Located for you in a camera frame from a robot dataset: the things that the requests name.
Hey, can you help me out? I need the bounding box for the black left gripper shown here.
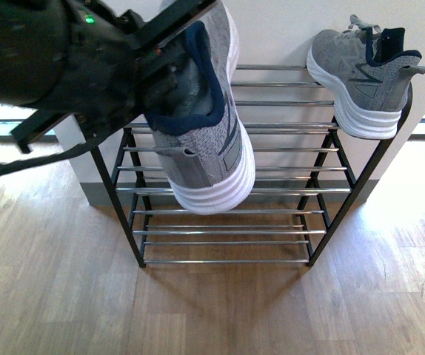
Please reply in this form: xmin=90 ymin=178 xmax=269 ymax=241
xmin=11 ymin=1 xmax=216 ymax=154

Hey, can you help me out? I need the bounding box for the grey knit sneaker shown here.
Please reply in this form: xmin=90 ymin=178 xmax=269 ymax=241
xmin=144 ymin=1 xmax=255 ymax=215
xmin=307 ymin=15 xmax=425 ymax=140

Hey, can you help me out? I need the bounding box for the black metal shoe rack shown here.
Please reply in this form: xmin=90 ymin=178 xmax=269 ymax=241
xmin=90 ymin=64 xmax=415 ymax=268

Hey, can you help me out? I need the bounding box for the black cable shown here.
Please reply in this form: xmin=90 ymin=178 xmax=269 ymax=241
xmin=0 ymin=140 xmax=98 ymax=180

